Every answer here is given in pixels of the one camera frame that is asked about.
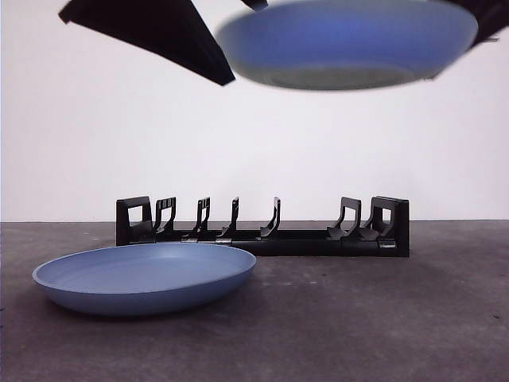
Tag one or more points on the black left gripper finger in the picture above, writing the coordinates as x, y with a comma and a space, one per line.
159, 32
256, 4

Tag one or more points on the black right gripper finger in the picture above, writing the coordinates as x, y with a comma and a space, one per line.
493, 14

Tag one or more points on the green round plate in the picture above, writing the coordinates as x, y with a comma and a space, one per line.
346, 40

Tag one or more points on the blue round plate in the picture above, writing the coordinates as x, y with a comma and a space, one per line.
139, 294

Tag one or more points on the black plastic plate rack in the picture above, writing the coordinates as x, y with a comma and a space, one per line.
302, 246

